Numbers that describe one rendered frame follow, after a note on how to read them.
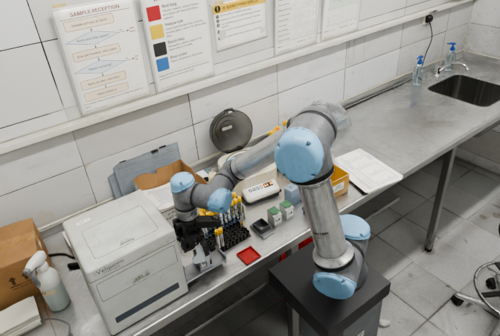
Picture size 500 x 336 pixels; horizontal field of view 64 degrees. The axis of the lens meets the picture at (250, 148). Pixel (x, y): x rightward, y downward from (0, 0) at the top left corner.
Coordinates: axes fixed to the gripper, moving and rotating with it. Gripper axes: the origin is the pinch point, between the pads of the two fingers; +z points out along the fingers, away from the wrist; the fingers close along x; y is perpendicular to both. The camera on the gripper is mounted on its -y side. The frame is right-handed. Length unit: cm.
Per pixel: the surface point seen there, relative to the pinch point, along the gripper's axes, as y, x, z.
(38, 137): 32, -56, -37
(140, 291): 24.3, 4.4, -4.0
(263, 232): -28.4, -1.1, 6.9
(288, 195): -46.8, -7.4, 1.3
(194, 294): 7.8, 6.5, 8.7
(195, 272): 4.1, 1.4, 4.7
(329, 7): -119, -58, -56
